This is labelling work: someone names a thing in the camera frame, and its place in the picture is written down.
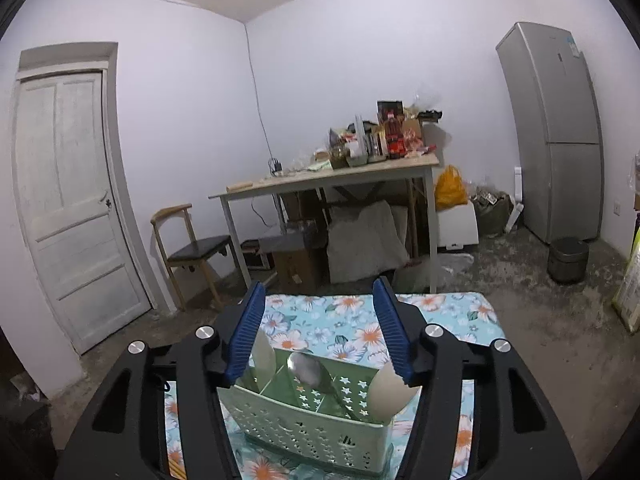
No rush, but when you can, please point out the green plastic utensil basket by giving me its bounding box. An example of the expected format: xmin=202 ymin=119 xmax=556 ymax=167
xmin=218 ymin=349 xmax=416 ymax=477

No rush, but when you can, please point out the dark rice cooker pot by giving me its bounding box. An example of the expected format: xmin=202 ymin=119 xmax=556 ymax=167
xmin=547 ymin=237 xmax=589 ymax=284

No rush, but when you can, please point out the steel metal spoon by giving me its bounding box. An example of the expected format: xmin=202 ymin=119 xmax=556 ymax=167
xmin=288 ymin=351 xmax=358 ymax=420

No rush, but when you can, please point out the wooden chair black seat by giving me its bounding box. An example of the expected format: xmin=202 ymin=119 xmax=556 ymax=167
xmin=150 ymin=204 xmax=239 ymax=311

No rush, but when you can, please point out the floral blue tablecloth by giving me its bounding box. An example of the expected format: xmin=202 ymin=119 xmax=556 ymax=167
xmin=165 ymin=292 xmax=504 ymax=479

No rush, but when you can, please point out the white box under table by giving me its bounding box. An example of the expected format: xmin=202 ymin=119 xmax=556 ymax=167
xmin=437 ymin=202 xmax=480 ymax=250

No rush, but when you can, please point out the grey sack under table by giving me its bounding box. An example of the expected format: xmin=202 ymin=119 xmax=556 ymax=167
xmin=326 ymin=200 xmax=410 ymax=284

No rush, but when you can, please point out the yellow plastic bag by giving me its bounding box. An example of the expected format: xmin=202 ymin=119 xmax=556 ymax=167
xmin=435 ymin=165 xmax=469 ymax=211

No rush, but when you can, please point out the light wooden table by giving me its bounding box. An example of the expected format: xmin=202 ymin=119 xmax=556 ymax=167
xmin=208 ymin=153 xmax=440 ymax=294

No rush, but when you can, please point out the red soda bottle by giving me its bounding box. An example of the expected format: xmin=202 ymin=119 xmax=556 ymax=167
xmin=384 ymin=113 xmax=406 ymax=159

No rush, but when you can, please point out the white panelled door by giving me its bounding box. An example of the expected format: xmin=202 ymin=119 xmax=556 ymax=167
xmin=14 ymin=72 xmax=150 ymax=354

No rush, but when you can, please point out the green glass jar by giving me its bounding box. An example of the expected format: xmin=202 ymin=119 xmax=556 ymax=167
xmin=330 ymin=144 xmax=350 ymax=170

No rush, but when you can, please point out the silver tall refrigerator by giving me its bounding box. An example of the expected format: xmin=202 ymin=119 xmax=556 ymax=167
xmin=496 ymin=22 xmax=603 ymax=243

